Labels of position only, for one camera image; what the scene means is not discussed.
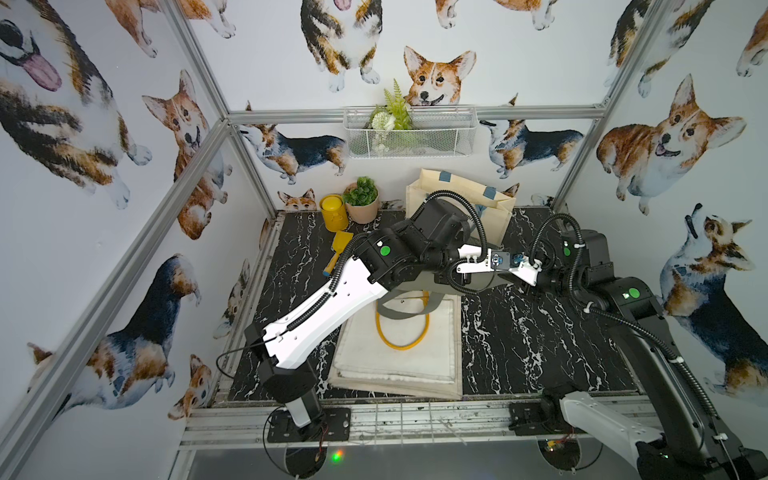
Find white bag with yellow handles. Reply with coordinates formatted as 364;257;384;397
332;292;461;384

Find cream bag with blue handles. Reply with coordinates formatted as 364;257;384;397
405;169;516;246

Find cream canvas bag with print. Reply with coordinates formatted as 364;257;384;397
329;351;463;400

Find grey-green canvas bag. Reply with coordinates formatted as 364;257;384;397
372;262;515;320

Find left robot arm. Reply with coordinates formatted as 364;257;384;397
244;190;489;434

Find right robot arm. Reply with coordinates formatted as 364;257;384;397
526;213;767;479

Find yellow plastic toy shovel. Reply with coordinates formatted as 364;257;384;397
323;231;354;277

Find pink pot green plant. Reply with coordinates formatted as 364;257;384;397
342;176;380;225

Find yellow toy bucket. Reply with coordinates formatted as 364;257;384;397
320;194;349;232

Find artificial green fern plant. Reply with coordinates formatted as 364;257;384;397
366;80;413;155

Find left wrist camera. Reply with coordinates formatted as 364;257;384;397
455;245;513;274

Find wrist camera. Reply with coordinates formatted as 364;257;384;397
455;245;513;274
508;253;542;286

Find white wire mesh basket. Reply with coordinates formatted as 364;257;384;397
343;107;479;159

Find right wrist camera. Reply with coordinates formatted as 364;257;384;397
508;253;542;286

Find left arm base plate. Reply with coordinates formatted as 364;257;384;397
266;407;352;443

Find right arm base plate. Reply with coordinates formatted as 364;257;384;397
508;397;572;435

